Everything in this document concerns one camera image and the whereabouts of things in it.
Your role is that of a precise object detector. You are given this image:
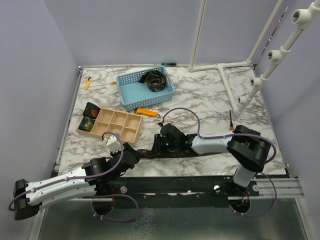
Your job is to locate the rolled black orange tie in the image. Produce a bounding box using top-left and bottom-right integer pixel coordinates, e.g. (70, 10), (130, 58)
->
(137, 70), (167, 93)

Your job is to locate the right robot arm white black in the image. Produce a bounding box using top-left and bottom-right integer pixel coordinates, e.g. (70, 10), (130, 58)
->
(150, 123), (274, 196)

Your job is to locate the wooden compartment tray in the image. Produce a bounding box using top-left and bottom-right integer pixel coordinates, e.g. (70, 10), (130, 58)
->
(76, 108), (143, 144)

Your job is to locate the small yellow utility knife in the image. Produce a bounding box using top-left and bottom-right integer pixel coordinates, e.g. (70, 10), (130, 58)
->
(84, 76), (92, 90)

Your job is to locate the green black marker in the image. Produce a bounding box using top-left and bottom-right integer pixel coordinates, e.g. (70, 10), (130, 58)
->
(161, 62), (177, 66)

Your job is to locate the blue perforated plastic basket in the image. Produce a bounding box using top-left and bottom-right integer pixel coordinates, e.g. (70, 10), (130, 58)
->
(116, 66), (175, 111)

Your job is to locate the white PVC pipe frame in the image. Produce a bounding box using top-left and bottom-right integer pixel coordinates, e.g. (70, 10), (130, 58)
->
(188, 0), (284, 117)

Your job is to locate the orange handle screwdriver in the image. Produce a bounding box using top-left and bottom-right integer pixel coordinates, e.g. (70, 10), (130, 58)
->
(229, 110), (235, 131)

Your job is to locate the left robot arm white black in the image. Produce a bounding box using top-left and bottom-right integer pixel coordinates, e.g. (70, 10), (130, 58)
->
(9, 143), (141, 221)

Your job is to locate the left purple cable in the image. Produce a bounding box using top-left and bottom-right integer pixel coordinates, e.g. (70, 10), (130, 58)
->
(8, 131), (140, 223)

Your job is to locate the brown blue floral tie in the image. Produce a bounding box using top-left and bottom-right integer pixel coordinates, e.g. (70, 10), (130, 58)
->
(136, 149), (222, 160)

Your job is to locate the rolled blue yellow-leaf tie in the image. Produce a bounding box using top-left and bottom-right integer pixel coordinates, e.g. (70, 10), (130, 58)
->
(78, 116), (96, 132)

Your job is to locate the orange utility knife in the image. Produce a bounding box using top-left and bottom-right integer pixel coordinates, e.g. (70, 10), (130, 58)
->
(134, 107), (160, 118)

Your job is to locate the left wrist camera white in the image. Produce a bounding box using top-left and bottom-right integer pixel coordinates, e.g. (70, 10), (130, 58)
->
(103, 135), (121, 154)

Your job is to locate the rolled dark red-leaf tie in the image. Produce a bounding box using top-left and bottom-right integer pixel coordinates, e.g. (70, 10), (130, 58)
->
(82, 102), (101, 120)

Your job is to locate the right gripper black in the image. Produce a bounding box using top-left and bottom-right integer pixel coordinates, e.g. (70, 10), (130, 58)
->
(149, 133), (180, 156)

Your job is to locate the white PVC pipe rack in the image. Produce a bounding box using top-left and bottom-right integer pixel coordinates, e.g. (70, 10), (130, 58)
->
(234, 0), (320, 117)

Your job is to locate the black mounting rail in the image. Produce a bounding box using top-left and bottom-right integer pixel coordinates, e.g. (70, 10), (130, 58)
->
(95, 176), (259, 208)

